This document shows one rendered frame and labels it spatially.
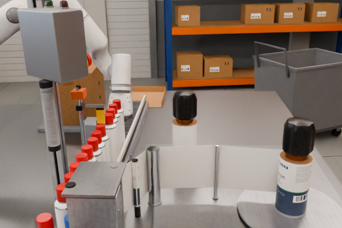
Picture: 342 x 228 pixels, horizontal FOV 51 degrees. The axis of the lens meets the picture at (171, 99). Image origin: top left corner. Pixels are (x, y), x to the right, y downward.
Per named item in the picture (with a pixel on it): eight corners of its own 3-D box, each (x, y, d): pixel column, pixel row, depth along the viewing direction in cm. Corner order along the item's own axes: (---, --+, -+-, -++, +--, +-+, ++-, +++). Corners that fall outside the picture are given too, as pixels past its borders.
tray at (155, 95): (162, 107, 208) (162, 101, 206) (117, 107, 209) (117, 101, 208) (166, 91, 236) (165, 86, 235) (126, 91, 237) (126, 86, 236)
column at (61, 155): (67, 199, 123) (41, -2, 101) (54, 199, 123) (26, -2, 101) (71, 192, 127) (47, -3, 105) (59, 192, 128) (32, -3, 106)
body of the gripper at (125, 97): (107, 89, 150) (107, 116, 149) (131, 89, 149) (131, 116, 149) (111, 89, 157) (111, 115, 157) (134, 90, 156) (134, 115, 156)
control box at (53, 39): (60, 84, 95) (52, 11, 89) (26, 75, 105) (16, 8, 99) (90, 76, 103) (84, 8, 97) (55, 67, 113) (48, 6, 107)
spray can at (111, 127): (117, 168, 133) (114, 116, 127) (104, 168, 133) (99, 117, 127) (120, 161, 138) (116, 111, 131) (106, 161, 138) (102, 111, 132)
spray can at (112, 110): (119, 161, 138) (116, 111, 131) (106, 161, 138) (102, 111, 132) (121, 154, 143) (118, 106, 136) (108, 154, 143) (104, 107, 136)
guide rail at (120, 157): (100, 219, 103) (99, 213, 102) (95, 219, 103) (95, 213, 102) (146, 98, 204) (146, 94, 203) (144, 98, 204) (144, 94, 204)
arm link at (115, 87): (108, 84, 149) (108, 91, 149) (129, 84, 149) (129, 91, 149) (112, 85, 157) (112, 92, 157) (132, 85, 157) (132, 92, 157)
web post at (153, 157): (161, 206, 110) (160, 152, 104) (146, 206, 111) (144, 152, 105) (162, 198, 115) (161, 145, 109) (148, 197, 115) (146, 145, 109)
